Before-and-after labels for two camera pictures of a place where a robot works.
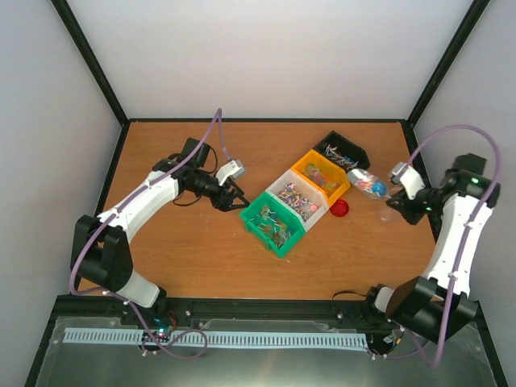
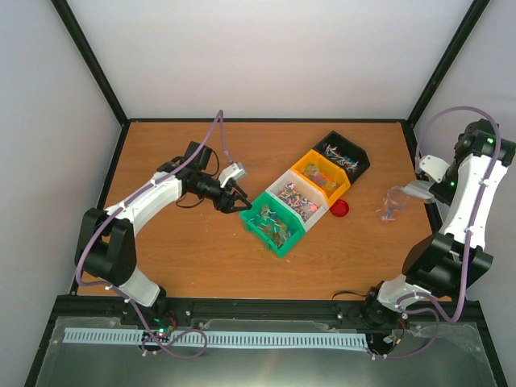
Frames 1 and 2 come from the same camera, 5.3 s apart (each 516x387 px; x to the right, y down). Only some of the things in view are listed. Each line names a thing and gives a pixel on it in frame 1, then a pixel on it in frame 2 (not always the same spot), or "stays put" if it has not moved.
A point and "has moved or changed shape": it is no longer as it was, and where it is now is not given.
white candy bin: [304, 201] stays put
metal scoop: [368, 184] has moved or changed shape
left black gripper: [224, 205] stays put
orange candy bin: [330, 177] stays put
